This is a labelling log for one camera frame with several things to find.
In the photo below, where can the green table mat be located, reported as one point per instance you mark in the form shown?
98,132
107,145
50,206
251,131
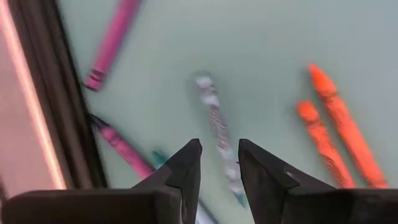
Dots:
248,37

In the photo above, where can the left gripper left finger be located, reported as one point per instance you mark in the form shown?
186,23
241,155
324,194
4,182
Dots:
183,186

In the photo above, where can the orange crayon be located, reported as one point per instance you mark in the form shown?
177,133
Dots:
345,124
323,143

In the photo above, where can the purple crayon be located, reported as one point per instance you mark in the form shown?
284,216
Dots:
127,152
112,43

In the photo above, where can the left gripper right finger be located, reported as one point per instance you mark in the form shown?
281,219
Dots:
264,193

